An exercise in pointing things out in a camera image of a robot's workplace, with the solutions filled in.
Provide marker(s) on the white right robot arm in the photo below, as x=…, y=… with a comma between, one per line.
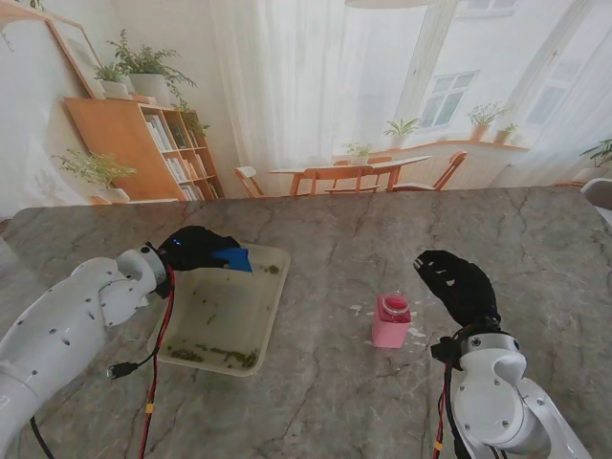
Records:
x=492, y=397

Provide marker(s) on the pink square jar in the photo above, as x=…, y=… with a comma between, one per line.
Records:
x=388, y=330

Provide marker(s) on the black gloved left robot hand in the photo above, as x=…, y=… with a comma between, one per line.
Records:
x=191, y=248

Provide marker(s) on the green bean heap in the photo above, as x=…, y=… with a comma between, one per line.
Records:
x=186, y=355
x=241, y=357
x=272, y=269

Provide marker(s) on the cream baking tray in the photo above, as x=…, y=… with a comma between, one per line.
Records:
x=229, y=306

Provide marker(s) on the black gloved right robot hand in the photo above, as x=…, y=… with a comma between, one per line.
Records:
x=466, y=291

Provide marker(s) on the printed room scene backdrop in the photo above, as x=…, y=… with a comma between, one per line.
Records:
x=296, y=95

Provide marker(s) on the blue plastic scraper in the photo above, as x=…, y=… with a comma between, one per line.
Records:
x=236, y=259

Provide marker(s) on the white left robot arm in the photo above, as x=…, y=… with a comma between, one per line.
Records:
x=72, y=315

